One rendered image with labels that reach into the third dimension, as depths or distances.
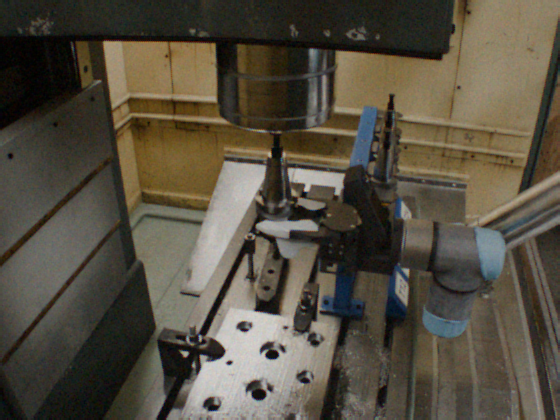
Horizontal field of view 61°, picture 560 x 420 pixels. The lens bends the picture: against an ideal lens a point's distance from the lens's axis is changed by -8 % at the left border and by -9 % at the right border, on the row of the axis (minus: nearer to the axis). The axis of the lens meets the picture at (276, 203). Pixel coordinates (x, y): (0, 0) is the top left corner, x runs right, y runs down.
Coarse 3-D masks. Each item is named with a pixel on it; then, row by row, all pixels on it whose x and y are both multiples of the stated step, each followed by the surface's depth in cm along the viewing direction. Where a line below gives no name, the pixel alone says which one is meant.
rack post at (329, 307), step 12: (348, 204) 101; (336, 276) 112; (348, 276) 111; (336, 288) 113; (348, 288) 112; (324, 300) 118; (336, 300) 115; (348, 300) 114; (360, 300) 118; (324, 312) 116; (336, 312) 115; (348, 312) 115; (360, 312) 115
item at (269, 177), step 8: (272, 160) 72; (280, 160) 72; (272, 168) 72; (280, 168) 72; (264, 176) 74; (272, 176) 73; (280, 176) 72; (288, 176) 74; (264, 184) 74; (272, 184) 73; (280, 184) 73; (288, 184) 74; (264, 192) 74; (272, 192) 73; (280, 192) 73; (288, 192) 74; (264, 200) 75; (272, 200) 74; (280, 200) 74; (288, 200) 75
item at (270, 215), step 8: (256, 200) 75; (296, 200) 76; (256, 208) 76; (264, 208) 74; (272, 208) 73; (280, 208) 73; (288, 208) 74; (296, 208) 77; (264, 216) 75; (272, 216) 74; (280, 216) 74; (288, 216) 75
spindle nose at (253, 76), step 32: (224, 64) 60; (256, 64) 58; (288, 64) 58; (320, 64) 59; (224, 96) 63; (256, 96) 60; (288, 96) 60; (320, 96) 62; (256, 128) 62; (288, 128) 62
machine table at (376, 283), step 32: (256, 192) 163; (320, 192) 163; (224, 256) 135; (256, 256) 135; (256, 288) 124; (288, 288) 124; (320, 288) 124; (384, 288) 124; (416, 288) 128; (192, 320) 114; (320, 320) 114; (352, 320) 114; (384, 320) 114; (416, 320) 118; (352, 352) 106; (416, 352) 109; (160, 384) 98; (192, 384) 98; (352, 384) 99; (160, 416) 94; (384, 416) 92
